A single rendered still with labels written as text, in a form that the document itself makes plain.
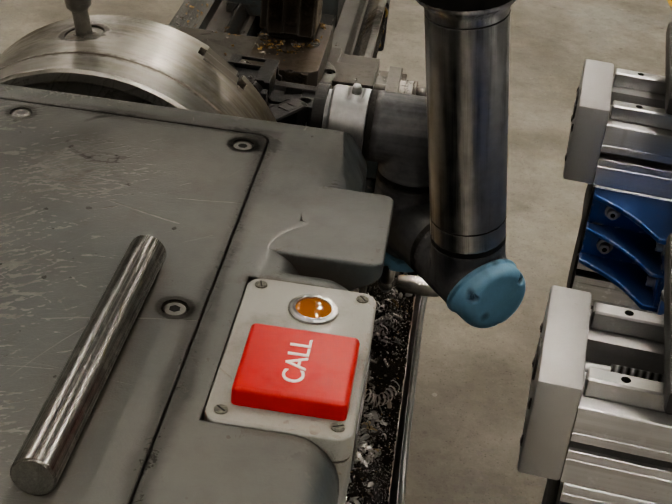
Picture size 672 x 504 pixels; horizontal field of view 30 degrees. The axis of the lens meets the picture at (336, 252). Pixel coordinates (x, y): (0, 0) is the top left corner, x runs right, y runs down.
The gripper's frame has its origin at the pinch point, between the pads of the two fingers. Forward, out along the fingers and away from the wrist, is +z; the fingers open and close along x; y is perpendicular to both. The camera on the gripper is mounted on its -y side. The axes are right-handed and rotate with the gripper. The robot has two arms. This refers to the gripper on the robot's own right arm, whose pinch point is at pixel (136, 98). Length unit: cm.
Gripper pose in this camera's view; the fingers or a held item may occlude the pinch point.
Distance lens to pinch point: 134.6
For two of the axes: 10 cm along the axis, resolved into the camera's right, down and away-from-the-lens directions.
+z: -9.9, -1.5, 0.7
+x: 0.9, -8.4, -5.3
